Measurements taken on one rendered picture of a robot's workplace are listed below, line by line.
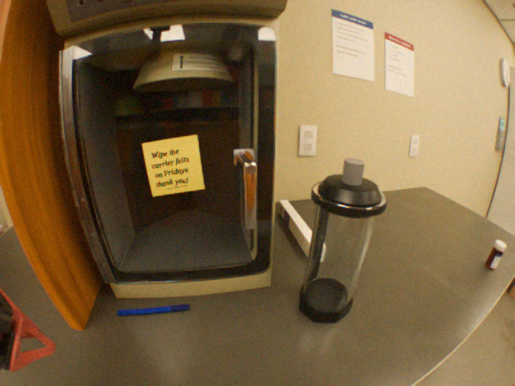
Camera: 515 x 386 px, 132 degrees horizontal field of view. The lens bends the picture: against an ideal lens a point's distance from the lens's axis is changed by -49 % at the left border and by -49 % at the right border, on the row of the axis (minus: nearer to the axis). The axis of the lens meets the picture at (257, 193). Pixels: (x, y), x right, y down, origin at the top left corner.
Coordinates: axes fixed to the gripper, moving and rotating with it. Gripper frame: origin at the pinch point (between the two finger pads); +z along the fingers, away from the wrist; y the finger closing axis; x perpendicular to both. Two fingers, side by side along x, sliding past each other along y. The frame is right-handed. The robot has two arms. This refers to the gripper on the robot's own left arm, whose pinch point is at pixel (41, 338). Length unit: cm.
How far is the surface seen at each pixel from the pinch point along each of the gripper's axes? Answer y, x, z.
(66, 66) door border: 3.5, -31.0, -17.7
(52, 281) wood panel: 6.2, -7.6, 3.2
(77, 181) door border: 3.3, -22.4, -3.0
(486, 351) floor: -184, 11, 114
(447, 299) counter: -64, -18, 23
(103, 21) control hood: -2.6, -35.0, -21.2
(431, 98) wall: -99, -116, 23
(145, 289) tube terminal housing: -1.7, -14.1, 18.0
